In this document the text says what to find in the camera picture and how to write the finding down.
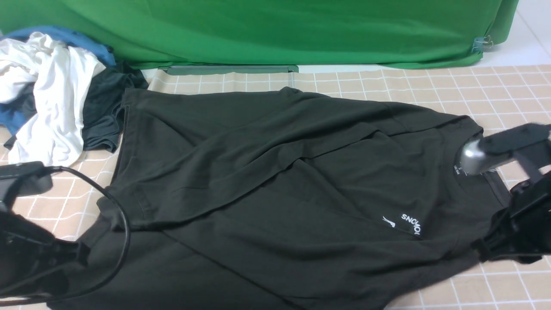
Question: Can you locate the blue garment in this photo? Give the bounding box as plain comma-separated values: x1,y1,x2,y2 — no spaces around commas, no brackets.
1,26,115,135

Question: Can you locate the gray metal bar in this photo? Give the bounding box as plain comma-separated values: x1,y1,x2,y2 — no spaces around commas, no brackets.
160,65,299,76

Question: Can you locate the teal binder clip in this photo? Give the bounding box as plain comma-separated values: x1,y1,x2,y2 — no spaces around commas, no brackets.
471,35,494,53

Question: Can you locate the dark teal garment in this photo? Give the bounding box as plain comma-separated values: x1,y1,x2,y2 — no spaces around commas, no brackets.
81,62,149,153

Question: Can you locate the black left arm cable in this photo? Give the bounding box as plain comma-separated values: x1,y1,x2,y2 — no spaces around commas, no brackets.
0,166,131,304

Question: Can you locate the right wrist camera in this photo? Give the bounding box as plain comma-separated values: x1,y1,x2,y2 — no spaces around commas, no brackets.
460,122,550,179

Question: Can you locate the green backdrop cloth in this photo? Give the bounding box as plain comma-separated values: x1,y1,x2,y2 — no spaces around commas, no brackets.
1,0,518,69

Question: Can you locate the gray long-sleeve top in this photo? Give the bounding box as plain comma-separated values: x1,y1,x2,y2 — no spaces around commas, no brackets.
49,87,509,310

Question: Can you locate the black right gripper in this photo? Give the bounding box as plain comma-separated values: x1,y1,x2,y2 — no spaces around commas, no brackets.
471,173,551,264

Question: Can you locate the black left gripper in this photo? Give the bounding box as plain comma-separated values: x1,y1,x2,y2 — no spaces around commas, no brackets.
0,212,90,298

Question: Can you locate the white garment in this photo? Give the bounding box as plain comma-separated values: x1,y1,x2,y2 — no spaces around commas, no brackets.
1,32,106,167

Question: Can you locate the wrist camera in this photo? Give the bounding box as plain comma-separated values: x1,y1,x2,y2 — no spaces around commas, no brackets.
460,122,550,179
0,161,53,212

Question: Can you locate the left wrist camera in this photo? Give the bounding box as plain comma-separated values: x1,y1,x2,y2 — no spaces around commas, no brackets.
0,161,53,212

